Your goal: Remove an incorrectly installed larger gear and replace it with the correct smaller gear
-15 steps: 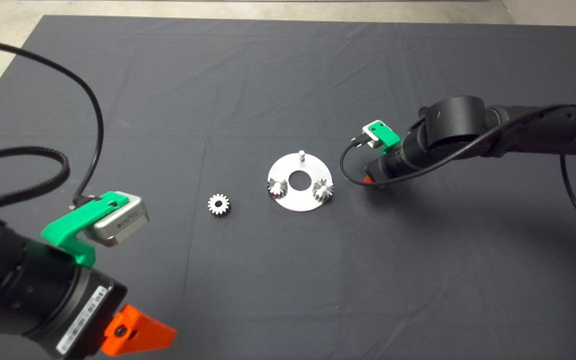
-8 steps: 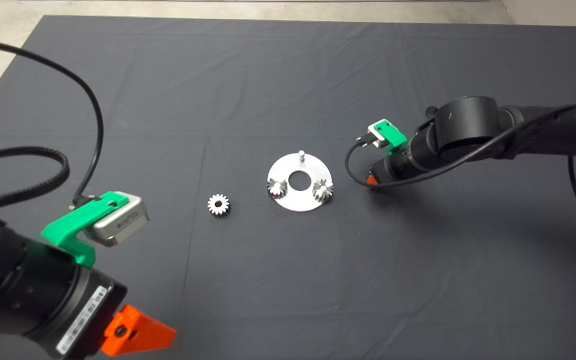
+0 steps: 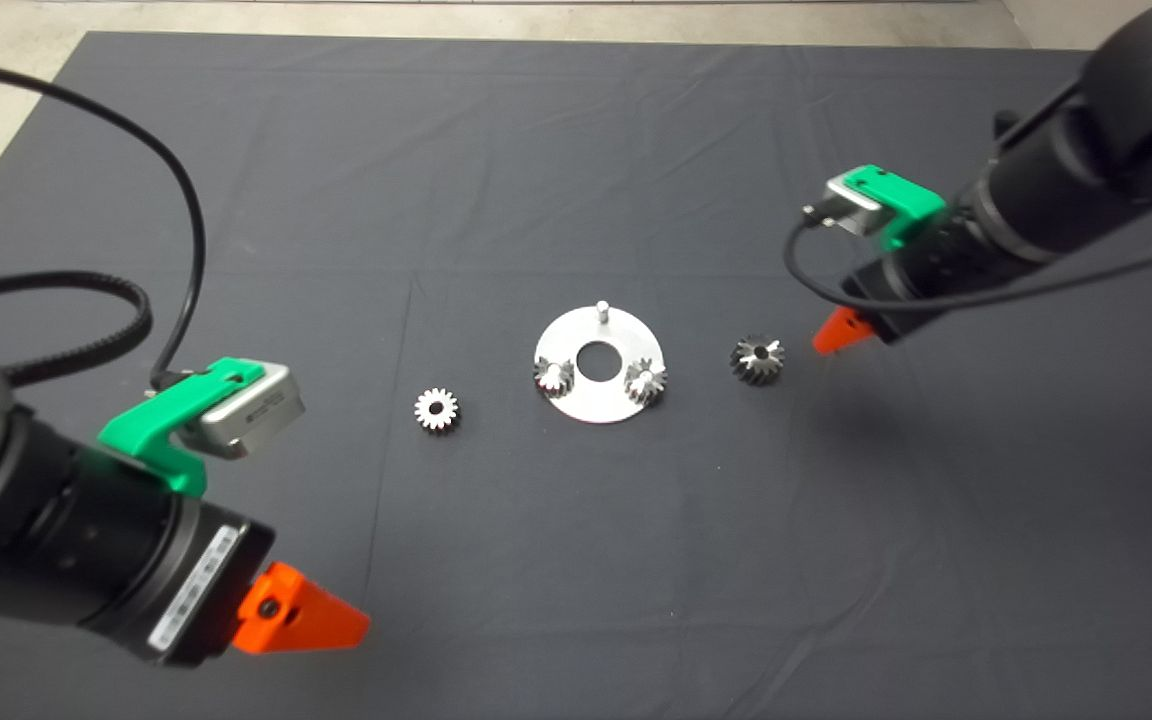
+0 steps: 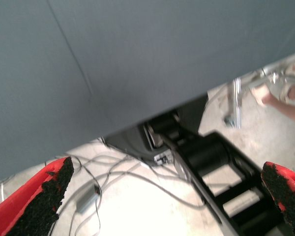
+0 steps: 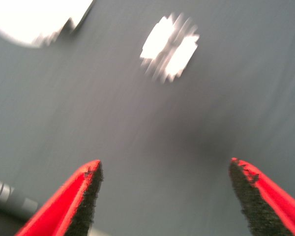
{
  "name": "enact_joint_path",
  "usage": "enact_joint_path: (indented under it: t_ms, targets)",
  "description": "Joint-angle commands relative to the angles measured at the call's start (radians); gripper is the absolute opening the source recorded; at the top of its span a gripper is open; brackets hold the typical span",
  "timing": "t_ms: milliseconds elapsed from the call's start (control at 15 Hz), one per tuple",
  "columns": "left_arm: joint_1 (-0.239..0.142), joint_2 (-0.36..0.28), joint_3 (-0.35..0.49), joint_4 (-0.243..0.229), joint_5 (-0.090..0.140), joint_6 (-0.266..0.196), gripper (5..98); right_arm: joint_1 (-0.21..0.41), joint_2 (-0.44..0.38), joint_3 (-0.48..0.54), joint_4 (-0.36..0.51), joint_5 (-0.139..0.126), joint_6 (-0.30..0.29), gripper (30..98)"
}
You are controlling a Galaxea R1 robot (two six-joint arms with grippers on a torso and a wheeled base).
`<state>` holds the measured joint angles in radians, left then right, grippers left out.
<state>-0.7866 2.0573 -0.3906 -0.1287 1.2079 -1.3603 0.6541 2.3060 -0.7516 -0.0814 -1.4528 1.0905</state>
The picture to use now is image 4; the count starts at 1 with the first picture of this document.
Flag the small white box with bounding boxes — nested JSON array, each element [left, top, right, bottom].
[[153, 151, 175, 166]]

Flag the black metal frame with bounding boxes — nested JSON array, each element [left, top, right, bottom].
[[105, 110, 290, 236]]

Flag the grey floor cable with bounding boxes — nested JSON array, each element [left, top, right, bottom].
[[93, 171, 207, 209], [71, 154, 145, 178], [70, 194, 102, 236]]

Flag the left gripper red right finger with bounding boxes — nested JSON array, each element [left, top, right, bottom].
[[260, 161, 295, 236]]

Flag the dark grey table cloth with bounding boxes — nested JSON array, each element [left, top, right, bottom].
[[0, 0, 295, 185]]

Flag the chrome metal stand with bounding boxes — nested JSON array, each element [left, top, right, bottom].
[[223, 75, 244, 130]]

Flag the grey power adapter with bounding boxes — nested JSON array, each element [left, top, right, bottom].
[[76, 185, 101, 213]]

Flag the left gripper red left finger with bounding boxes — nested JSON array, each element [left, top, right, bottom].
[[0, 156, 74, 236]]

